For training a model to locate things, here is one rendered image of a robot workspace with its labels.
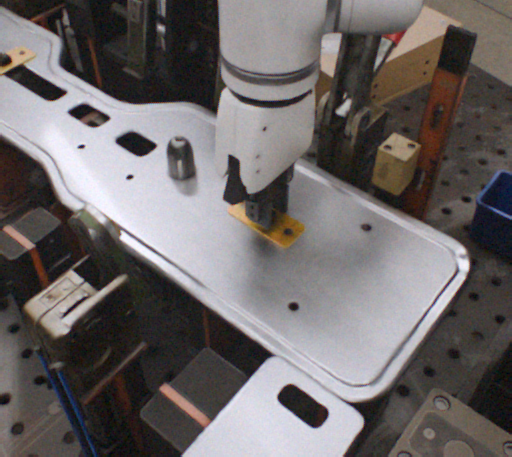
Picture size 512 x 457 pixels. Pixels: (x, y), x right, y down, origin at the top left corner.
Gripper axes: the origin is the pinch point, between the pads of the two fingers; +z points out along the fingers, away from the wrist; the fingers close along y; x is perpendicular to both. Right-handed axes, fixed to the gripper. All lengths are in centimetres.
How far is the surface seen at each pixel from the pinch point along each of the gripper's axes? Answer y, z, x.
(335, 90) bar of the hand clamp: -13.4, -6.0, -1.1
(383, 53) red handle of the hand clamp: -20.1, -7.9, 0.5
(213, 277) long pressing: 9.3, 3.1, 0.7
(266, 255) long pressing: 3.8, 3.1, 3.0
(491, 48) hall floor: -211, 103, -43
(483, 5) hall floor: -243, 103, -62
